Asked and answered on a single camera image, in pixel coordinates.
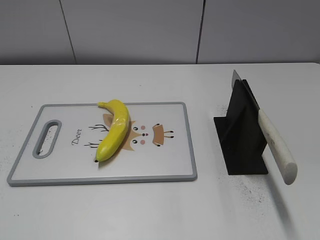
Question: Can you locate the yellow plastic banana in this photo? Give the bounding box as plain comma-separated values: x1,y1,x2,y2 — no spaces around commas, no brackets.
95,99,130,162

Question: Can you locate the white handled kitchen knife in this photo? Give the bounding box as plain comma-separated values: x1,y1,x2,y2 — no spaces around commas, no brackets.
231,70,298,185

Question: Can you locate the white deer cutting board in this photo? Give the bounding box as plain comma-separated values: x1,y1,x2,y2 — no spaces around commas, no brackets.
7,102,197,187

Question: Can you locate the black knife stand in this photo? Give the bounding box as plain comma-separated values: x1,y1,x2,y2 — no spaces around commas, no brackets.
213,79,268,175

